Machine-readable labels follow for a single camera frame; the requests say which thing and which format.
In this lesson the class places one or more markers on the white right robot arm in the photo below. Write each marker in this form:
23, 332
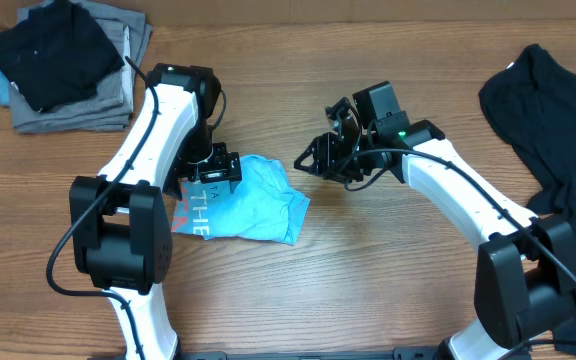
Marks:
525, 282

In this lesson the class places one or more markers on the folded light blue shirt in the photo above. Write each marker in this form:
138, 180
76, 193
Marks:
4, 91

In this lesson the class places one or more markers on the folded black shirt on stack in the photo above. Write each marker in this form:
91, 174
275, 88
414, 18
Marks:
57, 55

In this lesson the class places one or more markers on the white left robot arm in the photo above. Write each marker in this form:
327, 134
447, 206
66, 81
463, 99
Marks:
120, 229

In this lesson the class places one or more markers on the black shirt at right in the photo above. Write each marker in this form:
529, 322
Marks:
531, 105

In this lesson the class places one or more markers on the folded grey shirt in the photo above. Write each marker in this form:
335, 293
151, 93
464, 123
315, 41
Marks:
112, 106

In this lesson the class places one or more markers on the light blue t-shirt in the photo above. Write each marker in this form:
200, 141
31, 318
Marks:
263, 206

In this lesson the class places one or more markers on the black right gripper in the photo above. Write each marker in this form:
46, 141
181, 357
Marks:
328, 164

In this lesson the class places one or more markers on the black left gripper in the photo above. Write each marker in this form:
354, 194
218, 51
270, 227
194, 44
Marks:
226, 166

